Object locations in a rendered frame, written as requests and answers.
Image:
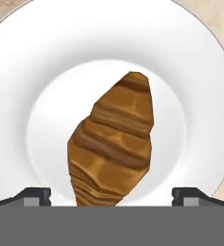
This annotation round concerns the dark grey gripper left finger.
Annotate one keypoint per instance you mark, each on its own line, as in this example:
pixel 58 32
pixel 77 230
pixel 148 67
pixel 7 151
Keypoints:
pixel 33 196

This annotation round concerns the white round plate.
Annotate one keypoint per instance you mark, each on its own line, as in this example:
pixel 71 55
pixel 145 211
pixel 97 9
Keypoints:
pixel 27 96

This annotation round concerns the brown croissant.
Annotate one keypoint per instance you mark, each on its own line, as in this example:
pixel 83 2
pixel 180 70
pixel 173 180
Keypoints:
pixel 115 137

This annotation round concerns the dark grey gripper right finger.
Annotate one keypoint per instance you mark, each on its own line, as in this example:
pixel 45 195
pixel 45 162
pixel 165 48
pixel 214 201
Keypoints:
pixel 188 196

